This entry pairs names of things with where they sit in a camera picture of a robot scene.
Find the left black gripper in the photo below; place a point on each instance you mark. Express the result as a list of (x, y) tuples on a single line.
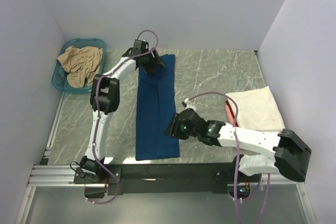
[(155, 62)]

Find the aluminium frame rail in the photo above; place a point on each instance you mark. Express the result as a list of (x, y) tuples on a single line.
[(52, 197)]

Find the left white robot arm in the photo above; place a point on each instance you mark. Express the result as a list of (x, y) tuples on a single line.
[(105, 99)]

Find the teal plastic basket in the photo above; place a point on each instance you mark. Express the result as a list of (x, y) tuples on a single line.
[(59, 78)]

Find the beige t-shirt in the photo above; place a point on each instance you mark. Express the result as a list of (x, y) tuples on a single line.
[(81, 64)]

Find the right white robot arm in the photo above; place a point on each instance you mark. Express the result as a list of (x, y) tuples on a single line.
[(283, 153)]

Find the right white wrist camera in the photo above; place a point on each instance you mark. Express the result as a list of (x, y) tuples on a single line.
[(187, 104)]

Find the folded pink t-shirt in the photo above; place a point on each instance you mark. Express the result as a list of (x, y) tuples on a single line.
[(229, 113)]

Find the black base beam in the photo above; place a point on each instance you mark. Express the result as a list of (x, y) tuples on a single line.
[(160, 178)]

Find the folded white t-shirt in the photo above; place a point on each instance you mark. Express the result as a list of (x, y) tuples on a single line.
[(257, 110)]

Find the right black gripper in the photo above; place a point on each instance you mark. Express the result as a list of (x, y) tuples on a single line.
[(174, 129)]

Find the blue t-shirt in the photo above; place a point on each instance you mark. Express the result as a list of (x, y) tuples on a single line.
[(155, 111)]

